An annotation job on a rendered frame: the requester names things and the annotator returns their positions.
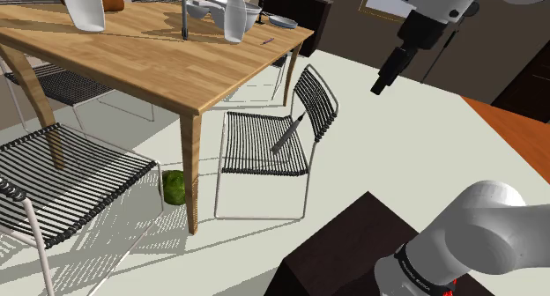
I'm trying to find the small grey bowl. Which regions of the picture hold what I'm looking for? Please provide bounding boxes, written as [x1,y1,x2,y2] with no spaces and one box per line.
[185,0,227,30]

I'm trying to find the grey metal pole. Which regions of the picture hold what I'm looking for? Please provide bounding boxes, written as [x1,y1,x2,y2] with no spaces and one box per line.
[180,0,190,41]

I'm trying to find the large white bowl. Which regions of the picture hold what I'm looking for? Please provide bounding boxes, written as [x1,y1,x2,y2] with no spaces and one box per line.
[204,0,264,33]

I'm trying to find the framed wall picture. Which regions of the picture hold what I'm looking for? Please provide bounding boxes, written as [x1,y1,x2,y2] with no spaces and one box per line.
[358,0,414,24]

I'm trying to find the white plate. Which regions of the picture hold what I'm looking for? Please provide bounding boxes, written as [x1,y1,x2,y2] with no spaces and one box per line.
[267,14,300,30]

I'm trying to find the white bottle vase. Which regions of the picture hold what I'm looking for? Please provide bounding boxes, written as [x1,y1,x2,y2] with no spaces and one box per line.
[222,0,249,45]

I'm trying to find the dark wooden cabinet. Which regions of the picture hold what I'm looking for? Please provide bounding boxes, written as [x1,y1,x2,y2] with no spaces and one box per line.
[490,41,550,124]

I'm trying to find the wide white vase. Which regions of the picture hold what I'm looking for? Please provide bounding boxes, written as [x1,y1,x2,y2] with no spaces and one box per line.
[59,0,107,33]

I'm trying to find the green round vegetable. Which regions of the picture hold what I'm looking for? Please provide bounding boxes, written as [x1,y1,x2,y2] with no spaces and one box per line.
[161,169,188,206]

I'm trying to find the dark sideboard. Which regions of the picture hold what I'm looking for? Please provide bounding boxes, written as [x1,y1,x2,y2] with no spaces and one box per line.
[261,0,334,58]

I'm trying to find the grey pen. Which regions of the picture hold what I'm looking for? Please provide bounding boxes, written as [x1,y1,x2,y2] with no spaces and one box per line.
[270,111,308,156]

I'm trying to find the wooden dining table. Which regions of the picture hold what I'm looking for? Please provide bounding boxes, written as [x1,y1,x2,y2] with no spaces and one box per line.
[0,0,316,236]

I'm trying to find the black wire chair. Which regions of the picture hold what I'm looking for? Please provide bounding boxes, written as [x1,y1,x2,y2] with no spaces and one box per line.
[0,56,156,134]
[0,122,166,296]
[213,63,340,221]

